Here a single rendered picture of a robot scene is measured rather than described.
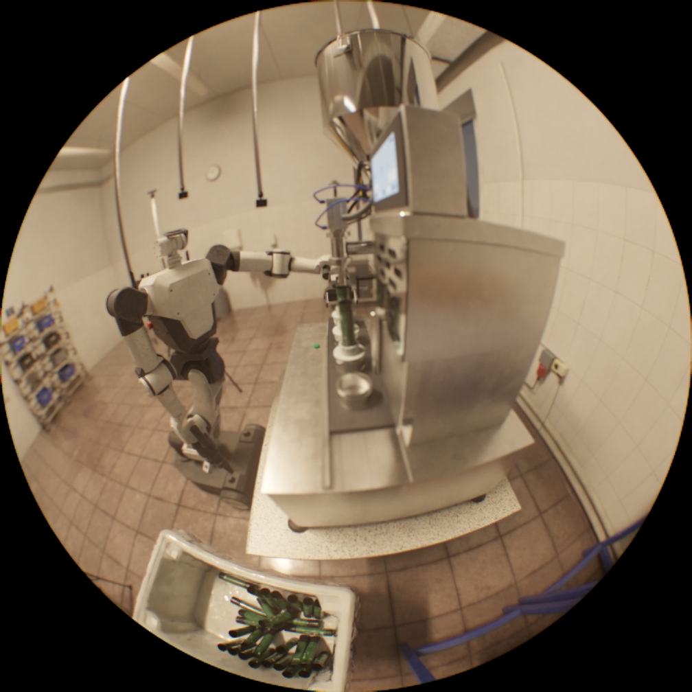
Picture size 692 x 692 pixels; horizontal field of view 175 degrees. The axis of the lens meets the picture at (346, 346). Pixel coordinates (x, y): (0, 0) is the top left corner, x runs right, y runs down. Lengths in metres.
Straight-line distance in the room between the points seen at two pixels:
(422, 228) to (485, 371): 0.21
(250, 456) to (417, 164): 1.50
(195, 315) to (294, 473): 0.62
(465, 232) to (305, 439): 0.38
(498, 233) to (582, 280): 1.46
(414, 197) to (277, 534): 0.69
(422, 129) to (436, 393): 0.30
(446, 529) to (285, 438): 0.45
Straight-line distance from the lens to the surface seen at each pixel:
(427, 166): 0.22
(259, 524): 0.67
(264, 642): 0.91
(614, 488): 1.83
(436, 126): 0.24
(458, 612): 1.45
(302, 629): 0.92
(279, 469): 0.39
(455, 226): 0.23
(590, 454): 1.84
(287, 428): 0.44
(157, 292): 0.77
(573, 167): 1.86
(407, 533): 0.62
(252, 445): 1.54
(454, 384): 0.32
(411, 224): 0.21
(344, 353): 0.49
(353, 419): 0.41
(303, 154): 4.27
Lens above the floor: 1.35
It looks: 31 degrees down
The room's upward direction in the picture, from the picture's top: 5 degrees counter-clockwise
